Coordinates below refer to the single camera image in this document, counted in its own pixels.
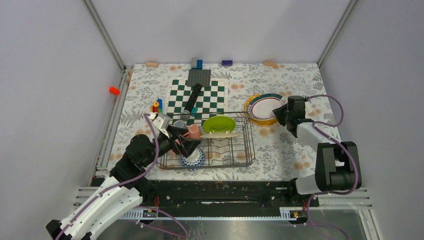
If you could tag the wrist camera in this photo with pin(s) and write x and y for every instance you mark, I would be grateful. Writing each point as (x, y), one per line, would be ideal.
(161, 121)
(309, 109)

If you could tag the right wooden cork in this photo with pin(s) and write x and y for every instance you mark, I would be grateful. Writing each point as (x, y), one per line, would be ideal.
(271, 64)

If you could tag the green white chessboard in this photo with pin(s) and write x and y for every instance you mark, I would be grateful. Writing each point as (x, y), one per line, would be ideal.
(212, 99)

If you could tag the white plate green red rim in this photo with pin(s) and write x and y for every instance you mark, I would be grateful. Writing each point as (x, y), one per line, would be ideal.
(261, 107)

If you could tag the black microphone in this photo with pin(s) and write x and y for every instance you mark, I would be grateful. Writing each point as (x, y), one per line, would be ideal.
(186, 113)

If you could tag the grey building baseplate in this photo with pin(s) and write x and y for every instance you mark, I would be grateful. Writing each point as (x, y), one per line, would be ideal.
(199, 76)

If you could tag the grey blue mug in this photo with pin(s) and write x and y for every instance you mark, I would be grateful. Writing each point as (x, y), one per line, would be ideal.
(180, 124)

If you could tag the lime green plate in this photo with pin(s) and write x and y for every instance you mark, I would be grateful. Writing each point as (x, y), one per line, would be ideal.
(218, 124)

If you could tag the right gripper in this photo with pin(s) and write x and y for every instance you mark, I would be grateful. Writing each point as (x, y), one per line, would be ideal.
(278, 112)

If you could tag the blue white patterned bowl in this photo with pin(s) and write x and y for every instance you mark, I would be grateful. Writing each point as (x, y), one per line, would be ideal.
(194, 161)

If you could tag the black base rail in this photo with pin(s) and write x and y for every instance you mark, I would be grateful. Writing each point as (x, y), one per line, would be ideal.
(209, 199)

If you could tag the grey blue toy bricks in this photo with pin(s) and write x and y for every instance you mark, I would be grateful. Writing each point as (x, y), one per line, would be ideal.
(196, 63)

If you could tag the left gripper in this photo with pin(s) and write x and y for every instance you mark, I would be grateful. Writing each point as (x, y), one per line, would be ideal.
(187, 146)

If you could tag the colourful toy block stack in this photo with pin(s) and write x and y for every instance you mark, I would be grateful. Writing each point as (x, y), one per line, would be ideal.
(157, 106)

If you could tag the small pink mug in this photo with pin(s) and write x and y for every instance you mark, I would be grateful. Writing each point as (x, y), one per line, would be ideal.
(193, 132)

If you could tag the teal block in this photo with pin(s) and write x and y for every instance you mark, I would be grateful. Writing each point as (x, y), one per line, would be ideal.
(195, 110)

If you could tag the left wooden cork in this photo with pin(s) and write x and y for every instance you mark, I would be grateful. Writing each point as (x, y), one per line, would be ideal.
(151, 64)

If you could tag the woven bamboo plate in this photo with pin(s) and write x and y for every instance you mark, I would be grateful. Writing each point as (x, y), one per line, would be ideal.
(220, 135)

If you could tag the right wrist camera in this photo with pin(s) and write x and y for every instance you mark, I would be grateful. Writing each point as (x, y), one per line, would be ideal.
(309, 109)

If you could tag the wooden cork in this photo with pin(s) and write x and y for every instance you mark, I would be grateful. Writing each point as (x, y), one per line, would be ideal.
(151, 64)
(271, 64)

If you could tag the large pink mug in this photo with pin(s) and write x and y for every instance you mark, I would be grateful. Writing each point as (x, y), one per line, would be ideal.
(176, 147)

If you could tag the orange cylinder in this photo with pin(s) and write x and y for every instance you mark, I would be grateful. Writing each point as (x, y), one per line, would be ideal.
(115, 91)

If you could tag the black wire dish rack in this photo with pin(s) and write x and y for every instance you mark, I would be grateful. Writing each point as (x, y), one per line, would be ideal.
(232, 152)

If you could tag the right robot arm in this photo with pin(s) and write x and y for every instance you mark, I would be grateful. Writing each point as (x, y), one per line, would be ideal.
(337, 167)

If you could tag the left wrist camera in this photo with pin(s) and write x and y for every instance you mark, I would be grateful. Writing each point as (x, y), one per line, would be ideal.
(161, 121)

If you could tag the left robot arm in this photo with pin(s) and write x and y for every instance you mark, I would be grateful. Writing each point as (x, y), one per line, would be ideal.
(125, 188)

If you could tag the purple toy brick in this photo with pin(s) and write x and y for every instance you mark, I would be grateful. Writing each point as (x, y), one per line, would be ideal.
(226, 62)

